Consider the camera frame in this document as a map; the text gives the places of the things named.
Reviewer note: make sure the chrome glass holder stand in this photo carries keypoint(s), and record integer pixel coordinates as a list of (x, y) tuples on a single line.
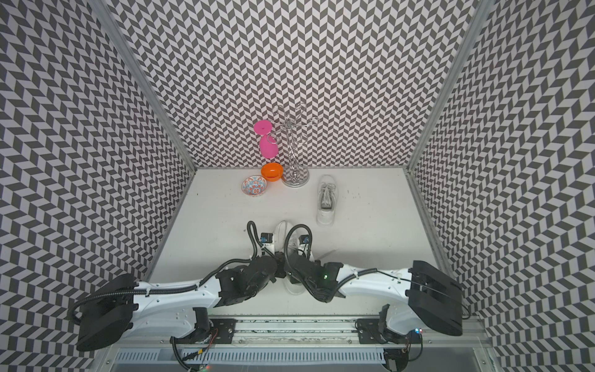
[(292, 120)]

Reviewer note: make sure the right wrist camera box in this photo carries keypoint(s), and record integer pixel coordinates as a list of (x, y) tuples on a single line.
[(304, 242)]

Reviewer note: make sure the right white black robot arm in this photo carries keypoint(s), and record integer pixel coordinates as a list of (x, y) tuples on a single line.
[(414, 297)]

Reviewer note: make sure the white sneaker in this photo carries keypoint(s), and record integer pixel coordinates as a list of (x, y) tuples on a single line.
[(327, 200), (291, 246)]

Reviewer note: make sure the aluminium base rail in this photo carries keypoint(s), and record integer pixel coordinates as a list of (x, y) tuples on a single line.
[(312, 331)]

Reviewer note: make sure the orange plastic bowl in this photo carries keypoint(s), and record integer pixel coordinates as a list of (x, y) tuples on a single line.
[(272, 172)]

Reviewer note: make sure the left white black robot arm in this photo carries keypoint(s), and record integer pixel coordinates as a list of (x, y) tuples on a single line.
[(126, 307)]

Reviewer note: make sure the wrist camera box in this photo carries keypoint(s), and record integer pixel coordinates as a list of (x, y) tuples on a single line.
[(304, 242), (267, 238)]

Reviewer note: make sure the patterned small bowl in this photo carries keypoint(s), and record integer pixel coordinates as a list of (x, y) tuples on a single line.
[(254, 186)]

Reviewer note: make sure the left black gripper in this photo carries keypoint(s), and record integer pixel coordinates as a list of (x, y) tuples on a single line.
[(280, 261)]

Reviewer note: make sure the pink plastic wine glass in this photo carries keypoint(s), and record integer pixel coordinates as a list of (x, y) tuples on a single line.
[(267, 144)]

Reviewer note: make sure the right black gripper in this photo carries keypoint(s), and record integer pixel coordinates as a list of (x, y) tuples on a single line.
[(295, 279)]

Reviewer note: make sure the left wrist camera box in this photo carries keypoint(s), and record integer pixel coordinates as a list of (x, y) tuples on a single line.
[(267, 238)]

